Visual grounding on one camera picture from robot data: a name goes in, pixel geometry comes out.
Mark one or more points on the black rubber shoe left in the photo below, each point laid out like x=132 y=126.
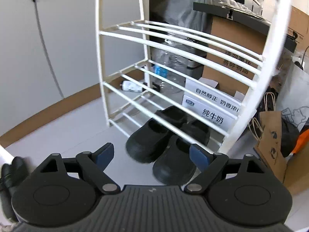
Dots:
x=150 y=141

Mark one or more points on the brown paper bag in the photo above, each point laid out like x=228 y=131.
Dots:
x=267 y=130

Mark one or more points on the white shoe rack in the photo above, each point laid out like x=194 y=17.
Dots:
x=243 y=65

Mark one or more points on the clear water jug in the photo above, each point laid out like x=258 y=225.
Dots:
x=171 y=60

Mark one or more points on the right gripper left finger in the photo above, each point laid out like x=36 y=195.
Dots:
x=92 y=166

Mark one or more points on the white milk carton box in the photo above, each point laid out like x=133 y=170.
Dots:
x=210 y=106

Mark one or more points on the black rubber shoe right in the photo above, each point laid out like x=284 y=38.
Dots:
x=174 y=166

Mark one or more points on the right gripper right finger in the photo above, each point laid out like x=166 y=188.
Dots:
x=210 y=165

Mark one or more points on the white bottle on floor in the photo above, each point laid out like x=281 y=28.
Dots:
x=130 y=86

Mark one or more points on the black rubber shoe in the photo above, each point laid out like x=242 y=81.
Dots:
x=150 y=141
x=174 y=166

